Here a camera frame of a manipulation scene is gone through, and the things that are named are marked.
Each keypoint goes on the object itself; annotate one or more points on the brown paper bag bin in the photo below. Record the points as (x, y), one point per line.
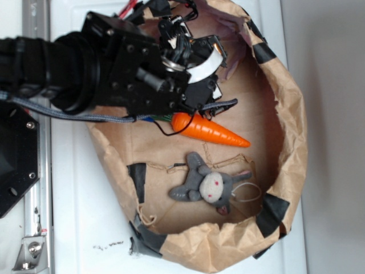
(143, 165)

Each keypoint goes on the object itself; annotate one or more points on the grey plush bunny keychain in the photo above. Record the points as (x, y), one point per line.
(215, 188)

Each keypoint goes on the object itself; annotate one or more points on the metal corner bracket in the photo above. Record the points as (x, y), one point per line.
(32, 257)

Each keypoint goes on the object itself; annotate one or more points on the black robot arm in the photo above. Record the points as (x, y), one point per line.
(65, 71)

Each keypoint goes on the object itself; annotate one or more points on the orange plastic toy carrot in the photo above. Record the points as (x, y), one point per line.
(200, 128)

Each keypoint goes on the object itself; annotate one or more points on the aluminium frame rail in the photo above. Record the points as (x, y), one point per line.
(38, 200)

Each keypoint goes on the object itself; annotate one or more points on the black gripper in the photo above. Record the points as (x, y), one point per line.
(132, 74)

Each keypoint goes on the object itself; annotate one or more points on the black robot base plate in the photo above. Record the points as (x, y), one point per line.
(19, 155)

